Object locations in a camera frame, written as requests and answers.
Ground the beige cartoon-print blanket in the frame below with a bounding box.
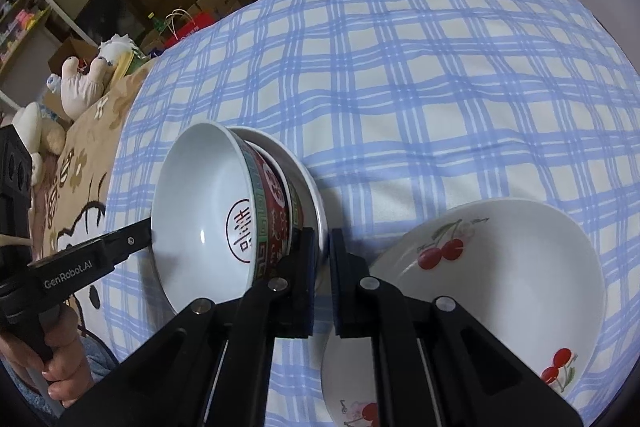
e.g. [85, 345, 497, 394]
[30, 69, 156, 358]

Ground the green and yellow toy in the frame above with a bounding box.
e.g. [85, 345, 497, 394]
[112, 49, 148, 80]

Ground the brown cardboard box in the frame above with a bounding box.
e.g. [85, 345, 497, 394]
[195, 0, 238, 25]

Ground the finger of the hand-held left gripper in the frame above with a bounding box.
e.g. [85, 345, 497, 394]
[100, 218, 154, 265]

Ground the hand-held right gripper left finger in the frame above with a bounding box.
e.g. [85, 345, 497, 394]
[62, 227, 321, 427]

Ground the beige plush toy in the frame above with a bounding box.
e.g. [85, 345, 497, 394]
[12, 102, 66, 158]

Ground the large plain white bowl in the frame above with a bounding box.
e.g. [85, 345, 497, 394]
[232, 126, 330, 268]

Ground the red paper bag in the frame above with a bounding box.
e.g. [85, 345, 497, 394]
[165, 9, 213, 48]

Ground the open cardboard box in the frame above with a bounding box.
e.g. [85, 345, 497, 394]
[47, 38, 98, 78]

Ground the pale pink plush toy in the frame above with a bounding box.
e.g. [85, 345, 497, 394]
[60, 56, 108, 118]

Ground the white toy shelf rack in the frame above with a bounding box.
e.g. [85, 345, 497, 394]
[0, 0, 101, 72]

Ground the person's left hand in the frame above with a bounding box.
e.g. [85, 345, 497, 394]
[0, 301, 94, 403]

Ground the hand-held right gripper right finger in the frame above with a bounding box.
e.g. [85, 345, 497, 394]
[327, 228, 583, 427]

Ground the blue plaid tablecloth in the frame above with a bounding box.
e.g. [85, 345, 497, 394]
[102, 0, 640, 427]

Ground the fluffy white plush toy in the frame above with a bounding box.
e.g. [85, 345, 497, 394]
[97, 34, 136, 62]

